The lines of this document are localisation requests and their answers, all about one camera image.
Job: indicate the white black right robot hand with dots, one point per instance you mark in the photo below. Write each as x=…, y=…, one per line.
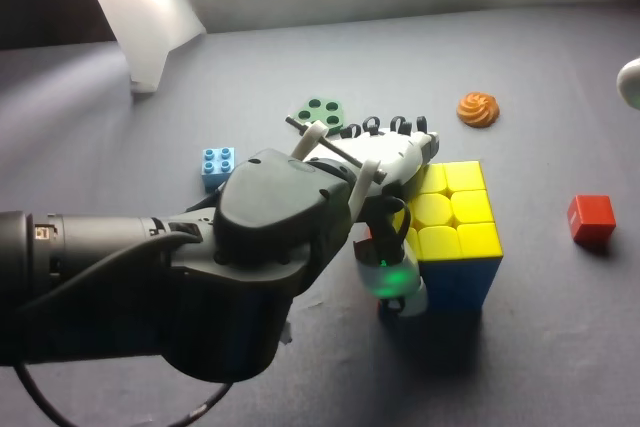
x=631, y=82

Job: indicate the Rubik's cube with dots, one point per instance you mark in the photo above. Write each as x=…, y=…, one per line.
x=465, y=217

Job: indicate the red cube block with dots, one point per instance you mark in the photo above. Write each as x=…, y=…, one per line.
x=591, y=219

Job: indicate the orange swirl cookie toy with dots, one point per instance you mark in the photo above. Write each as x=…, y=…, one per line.
x=478, y=109

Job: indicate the green pentagon block with holes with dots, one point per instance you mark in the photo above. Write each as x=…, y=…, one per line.
x=320, y=112

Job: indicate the grey table cloth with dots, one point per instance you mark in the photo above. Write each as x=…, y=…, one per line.
x=500, y=372

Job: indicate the light blue toy brick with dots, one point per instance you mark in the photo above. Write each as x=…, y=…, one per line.
x=218, y=169

